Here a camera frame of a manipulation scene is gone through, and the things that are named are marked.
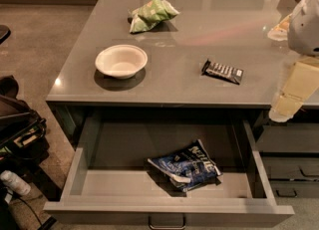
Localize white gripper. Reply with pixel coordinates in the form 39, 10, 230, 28
267, 15, 319, 122

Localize blue chip bag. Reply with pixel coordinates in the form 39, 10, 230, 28
148, 139, 222, 192

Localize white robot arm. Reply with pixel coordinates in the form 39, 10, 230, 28
267, 0, 319, 122

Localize green chip bag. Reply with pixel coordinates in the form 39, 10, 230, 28
130, 0, 179, 34

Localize open grey top drawer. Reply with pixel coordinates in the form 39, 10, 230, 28
44, 109, 294, 228

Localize black bag on floor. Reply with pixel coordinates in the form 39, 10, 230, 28
0, 76, 47, 160

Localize grey lower side drawers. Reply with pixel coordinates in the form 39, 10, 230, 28
253, 110, 319, 198

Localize black candy bar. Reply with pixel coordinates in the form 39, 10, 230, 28
201, 60, 243, 85

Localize white paper bowl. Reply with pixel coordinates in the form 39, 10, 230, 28
95, 45, 148, 79

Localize black chair edge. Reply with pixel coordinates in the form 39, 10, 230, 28
0, 25, 11, 44

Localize white bottle on floor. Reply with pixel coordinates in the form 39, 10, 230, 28
0, 170, 31, 196

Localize metal drawer handle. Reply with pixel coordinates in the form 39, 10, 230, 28
148, 215, 186, 230

